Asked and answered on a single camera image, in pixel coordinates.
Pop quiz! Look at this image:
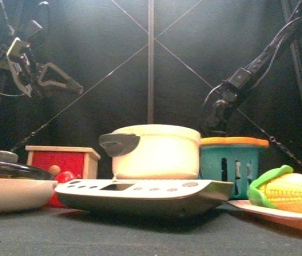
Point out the teal basket orange rim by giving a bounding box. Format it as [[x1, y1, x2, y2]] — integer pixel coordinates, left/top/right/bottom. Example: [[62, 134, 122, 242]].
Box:
[[197, 136, 269, 200]]

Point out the wooden toy box red front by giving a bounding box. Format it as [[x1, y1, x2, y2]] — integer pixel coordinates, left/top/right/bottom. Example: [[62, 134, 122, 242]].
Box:
[[24, 145, 101, 181]]

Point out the yellow toy corn green husk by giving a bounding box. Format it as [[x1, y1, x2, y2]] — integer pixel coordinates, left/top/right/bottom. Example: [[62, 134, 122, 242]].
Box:
[[247, 164, 302, 215]]

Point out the red toy tomato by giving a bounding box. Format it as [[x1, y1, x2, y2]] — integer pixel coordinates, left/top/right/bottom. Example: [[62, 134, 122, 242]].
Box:
[[46, 169, 81, 208]]

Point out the white toy pot grey handle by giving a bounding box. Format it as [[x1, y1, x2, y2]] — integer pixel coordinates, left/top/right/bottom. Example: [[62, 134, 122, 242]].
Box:
[[97, 123, 203, 180]]

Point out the grey vertical frame pole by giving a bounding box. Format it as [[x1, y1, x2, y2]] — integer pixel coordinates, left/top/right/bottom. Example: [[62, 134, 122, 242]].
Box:
[[145, 0, 155, 125]]

